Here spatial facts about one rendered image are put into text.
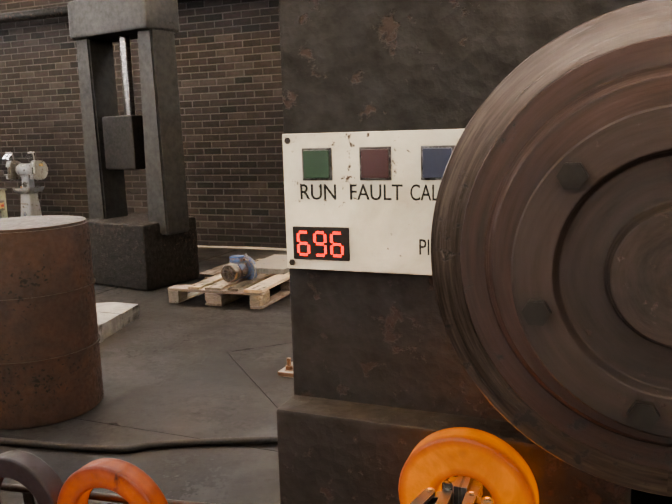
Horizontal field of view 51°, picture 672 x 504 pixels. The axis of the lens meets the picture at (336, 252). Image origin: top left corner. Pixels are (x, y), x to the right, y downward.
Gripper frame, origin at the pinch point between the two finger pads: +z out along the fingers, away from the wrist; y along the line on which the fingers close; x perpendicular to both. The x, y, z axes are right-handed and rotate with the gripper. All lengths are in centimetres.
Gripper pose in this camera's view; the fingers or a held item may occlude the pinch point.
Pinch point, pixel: (466, 483)
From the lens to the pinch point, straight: 85.3
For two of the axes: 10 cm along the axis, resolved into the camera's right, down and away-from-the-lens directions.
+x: -0.5, -9.8, -2.1
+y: 9.3, 0.3, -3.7
